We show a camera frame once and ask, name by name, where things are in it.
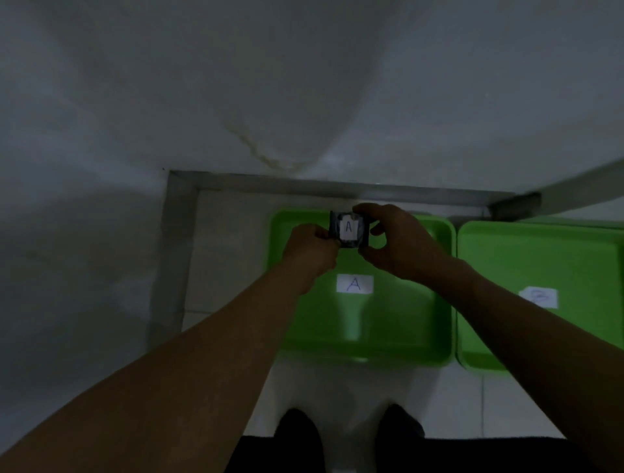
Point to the green plastic tray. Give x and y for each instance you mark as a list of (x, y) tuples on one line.
[(512, 263), (390, 331)]

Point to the person's left fingers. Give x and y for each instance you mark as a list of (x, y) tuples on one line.
[(325, 234)]

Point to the person's right thumb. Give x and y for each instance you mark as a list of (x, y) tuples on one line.
[(370, 252)]

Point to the black shoe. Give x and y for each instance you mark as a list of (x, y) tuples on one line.
[(298, 441), (399, 424)]

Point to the person's right hand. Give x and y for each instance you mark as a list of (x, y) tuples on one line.
[(409, 248)]

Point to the white paper label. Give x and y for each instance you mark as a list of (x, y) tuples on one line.
[(539, 297), (355, 284)]

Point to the black trousers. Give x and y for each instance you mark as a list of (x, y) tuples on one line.
[(438, 458)]

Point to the person's left hand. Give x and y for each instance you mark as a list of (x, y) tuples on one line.
[(307, 253)]

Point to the small dark packet white label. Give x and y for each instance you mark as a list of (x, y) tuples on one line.
[(348, 229)]

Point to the person's left forearm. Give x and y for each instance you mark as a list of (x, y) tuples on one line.
[(185, 385)]

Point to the grey metal table frame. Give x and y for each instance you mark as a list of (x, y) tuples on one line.
[(273, 182)]

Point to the person's right forearm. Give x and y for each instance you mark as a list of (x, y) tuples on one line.
[(546, 351)]

